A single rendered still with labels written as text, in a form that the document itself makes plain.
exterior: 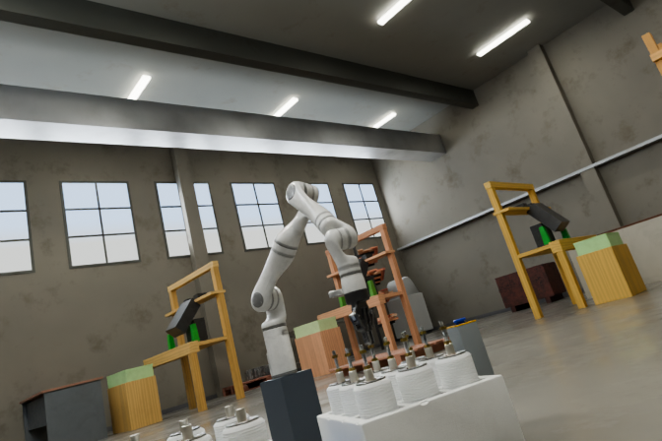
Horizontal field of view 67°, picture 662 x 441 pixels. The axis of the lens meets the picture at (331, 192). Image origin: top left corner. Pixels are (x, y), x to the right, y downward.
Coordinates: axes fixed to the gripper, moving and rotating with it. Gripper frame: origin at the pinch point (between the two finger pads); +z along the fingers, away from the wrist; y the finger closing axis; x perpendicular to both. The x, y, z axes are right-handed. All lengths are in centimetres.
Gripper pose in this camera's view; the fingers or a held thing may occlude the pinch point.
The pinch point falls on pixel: (367, 338)
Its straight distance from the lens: 157.8
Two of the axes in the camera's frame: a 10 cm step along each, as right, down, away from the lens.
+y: 4.9, 1.2, 8.6
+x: -8.3, 3.6, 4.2
